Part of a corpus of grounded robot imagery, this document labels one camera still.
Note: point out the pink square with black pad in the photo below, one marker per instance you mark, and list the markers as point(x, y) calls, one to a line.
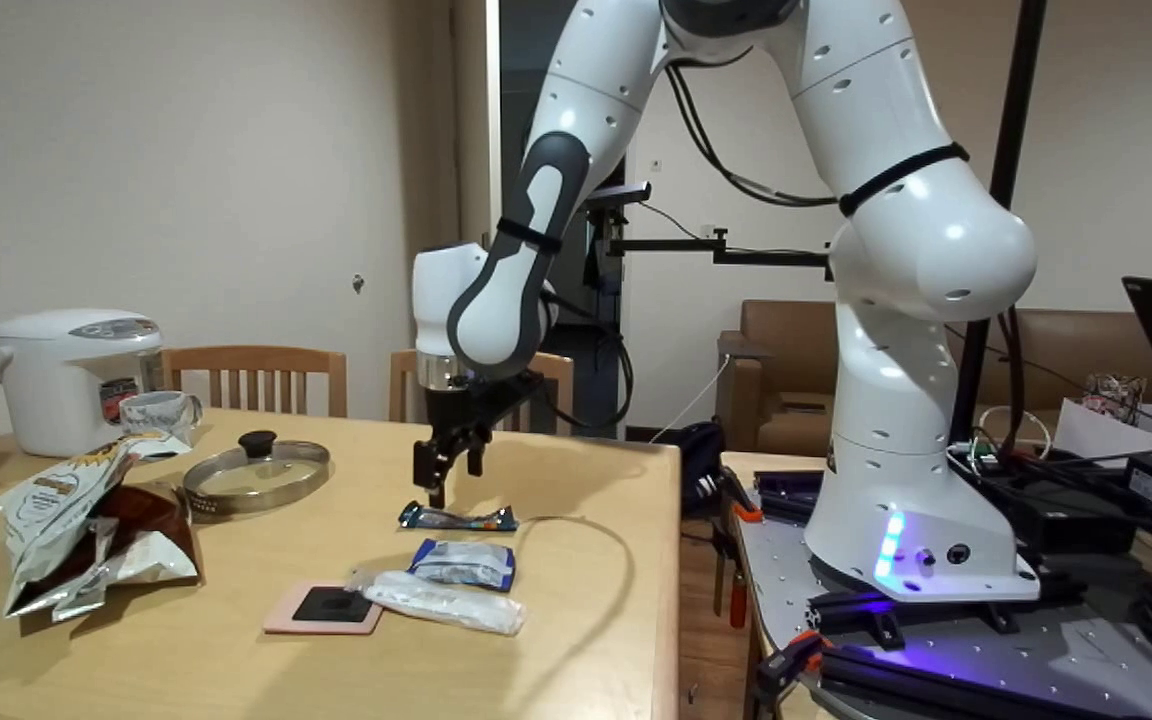
point(323, 609)

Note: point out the white electric water boiler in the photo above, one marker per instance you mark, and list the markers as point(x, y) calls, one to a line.
point(69, 369)

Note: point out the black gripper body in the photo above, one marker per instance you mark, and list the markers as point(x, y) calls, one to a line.
point(467, 417)

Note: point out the crumpled brown snack bag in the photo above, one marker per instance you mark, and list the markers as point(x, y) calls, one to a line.
point(82, 528)

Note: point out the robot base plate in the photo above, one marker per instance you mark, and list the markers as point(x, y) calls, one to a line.
point(1052, 661)

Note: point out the clear plastic long packet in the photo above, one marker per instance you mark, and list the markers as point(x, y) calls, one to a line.
point(442, 601)

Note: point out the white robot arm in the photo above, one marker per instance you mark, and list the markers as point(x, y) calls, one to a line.
point(923, 246)

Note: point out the wooden chair beside boiler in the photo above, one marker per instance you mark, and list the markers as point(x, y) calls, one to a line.
point(260, 378)

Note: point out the glass pot lid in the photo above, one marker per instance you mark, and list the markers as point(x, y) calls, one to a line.
point(252, 474)

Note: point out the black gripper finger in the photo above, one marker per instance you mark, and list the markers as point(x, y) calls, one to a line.
point(429, 474)
point(477, 460)

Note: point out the wooden chair near robot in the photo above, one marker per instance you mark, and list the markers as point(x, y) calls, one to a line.
point(547, 411)

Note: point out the dark blue snack bar packet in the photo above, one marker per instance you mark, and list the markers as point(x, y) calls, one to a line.
point(458, 523)

